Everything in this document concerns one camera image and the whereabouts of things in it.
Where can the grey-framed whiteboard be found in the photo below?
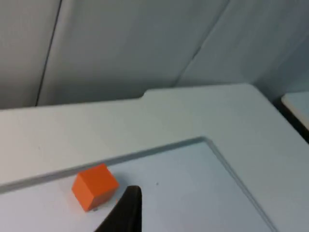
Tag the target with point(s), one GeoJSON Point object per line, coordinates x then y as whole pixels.
{"type": "Point", "coordinates": [183, 193]}

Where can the orange cube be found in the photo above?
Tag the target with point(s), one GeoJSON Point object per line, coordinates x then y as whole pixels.
{"type": "Point", "coordinates": [94, 186]}

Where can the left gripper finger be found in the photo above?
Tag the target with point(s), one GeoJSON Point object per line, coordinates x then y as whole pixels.
{"type": "Point", "coordinates": [126, 212]}

